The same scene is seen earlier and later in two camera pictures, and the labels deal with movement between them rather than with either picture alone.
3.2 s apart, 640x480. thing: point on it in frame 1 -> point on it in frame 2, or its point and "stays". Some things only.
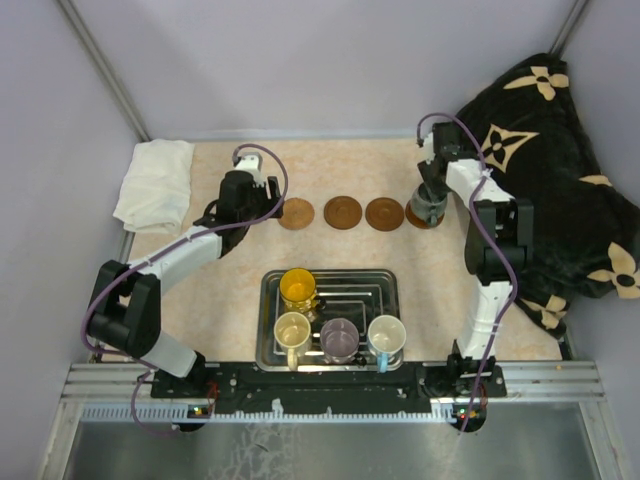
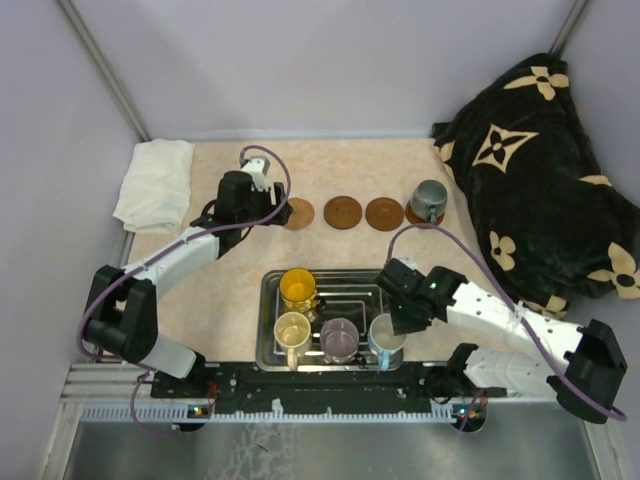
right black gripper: x=434 y=190 -> x=402 y=326
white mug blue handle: x=386 y=338 stays
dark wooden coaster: x=384 y=214 stays
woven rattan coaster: x=298 y=214 stays
